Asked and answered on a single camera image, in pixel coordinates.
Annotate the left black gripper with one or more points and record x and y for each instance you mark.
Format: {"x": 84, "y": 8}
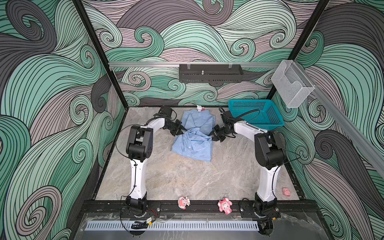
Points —
{"x": 178, "y": 127}

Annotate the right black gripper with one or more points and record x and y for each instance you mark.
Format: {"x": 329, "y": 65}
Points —
{"x": 216, "y": 137}

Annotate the light blue long sleeve shirt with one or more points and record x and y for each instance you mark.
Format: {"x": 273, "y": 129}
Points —
{"x": 196, "y": 142}

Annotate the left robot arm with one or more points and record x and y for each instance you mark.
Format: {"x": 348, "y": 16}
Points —
{"x": 139, "y": 148}

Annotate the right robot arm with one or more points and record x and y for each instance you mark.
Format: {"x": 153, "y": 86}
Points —
{"x": 269, "y": 153}

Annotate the teal plastic basket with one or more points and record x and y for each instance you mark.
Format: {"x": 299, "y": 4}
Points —
{"x": 263, "y": 114}

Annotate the pink pig plush toy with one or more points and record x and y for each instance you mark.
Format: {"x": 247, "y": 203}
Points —
{"x": 225, "y": 206}

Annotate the pink white plush toy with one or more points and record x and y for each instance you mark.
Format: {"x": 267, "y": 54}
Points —
{"x": 183, "y": 202}

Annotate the small pink floor toy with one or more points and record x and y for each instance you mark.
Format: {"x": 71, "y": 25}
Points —
{"x": 286, "y": 192}

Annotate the black perforated wall tray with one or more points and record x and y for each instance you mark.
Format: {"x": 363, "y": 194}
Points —
{"x": 213, "y": 74}

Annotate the clear acrylic wall box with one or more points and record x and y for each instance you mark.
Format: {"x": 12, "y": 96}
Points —
{"x": 292, "y": 83}

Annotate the aluminium back wall rail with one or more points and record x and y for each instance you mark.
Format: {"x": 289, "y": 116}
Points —
{"x": 153, "y": 64}

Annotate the aluminium wall rail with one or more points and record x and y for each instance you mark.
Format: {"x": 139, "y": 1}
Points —
{"x": 153, "y": 64}
{"x": 356, "y": 109}

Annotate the white slotted cable duct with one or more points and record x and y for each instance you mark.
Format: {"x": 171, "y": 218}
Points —
{"x": 177, "y": 225}

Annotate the black front mounting rail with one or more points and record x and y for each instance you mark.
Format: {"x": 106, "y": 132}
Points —
{"x": 162, "y": 209}

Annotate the aluminium right wall rail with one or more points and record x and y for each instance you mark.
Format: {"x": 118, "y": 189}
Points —
{"x": 356, "y": 109}

